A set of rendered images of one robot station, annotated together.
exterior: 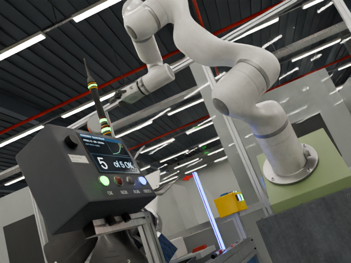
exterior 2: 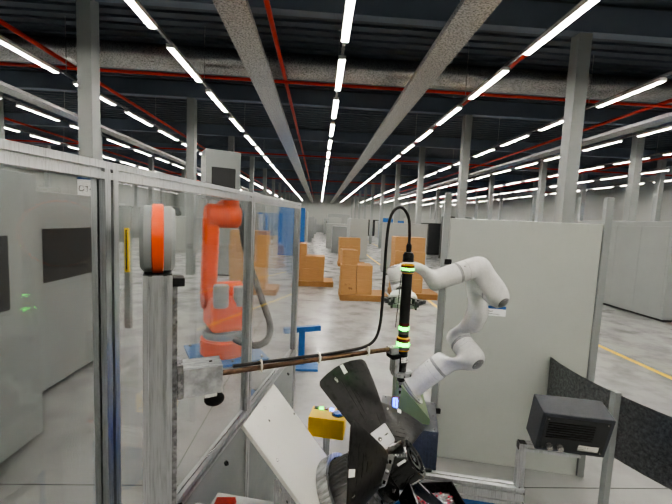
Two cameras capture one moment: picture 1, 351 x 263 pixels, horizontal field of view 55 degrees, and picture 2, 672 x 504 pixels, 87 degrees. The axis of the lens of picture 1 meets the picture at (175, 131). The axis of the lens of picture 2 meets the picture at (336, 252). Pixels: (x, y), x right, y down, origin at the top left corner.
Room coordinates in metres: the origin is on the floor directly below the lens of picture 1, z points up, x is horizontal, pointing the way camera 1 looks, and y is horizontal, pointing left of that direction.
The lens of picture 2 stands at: (1.98, 1.38, 1.94)
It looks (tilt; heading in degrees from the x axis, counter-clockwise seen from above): 5 degrees down; 258
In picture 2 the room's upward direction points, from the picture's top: 3 degrees clockwise
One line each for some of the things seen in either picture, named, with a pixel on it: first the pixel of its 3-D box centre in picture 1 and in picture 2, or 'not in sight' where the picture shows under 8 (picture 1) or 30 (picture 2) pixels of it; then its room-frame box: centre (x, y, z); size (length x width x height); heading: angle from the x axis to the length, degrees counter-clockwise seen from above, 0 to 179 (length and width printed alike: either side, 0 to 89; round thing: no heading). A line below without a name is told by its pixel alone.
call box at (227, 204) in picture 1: (231, 205); (327, 423); (1.67, -0.13, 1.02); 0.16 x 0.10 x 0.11; 160
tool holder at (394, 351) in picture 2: not in sight; (399, 360); (1.53, 0.32, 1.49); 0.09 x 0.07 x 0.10; 15
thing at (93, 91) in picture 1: (98, 107); (405, 304); (1.52, 0.31, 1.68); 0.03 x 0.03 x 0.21
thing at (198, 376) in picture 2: not in sight; (199, 376); (2.12, 0.47, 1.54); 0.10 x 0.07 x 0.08; 15
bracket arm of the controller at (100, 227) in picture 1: (121, 223); (548, 448); (0.80, 0.19, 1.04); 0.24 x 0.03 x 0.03; 160
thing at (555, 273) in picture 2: not in sight; (514, 334); (0.00, -1.05, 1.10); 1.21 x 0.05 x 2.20; 160
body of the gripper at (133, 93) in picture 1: (133, 92); (402, 298); (1.45, 0.12, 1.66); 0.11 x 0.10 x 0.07; 70
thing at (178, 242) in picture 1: (168, 251); not in sight; (2.13, 0.29, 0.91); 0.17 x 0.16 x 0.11; 160
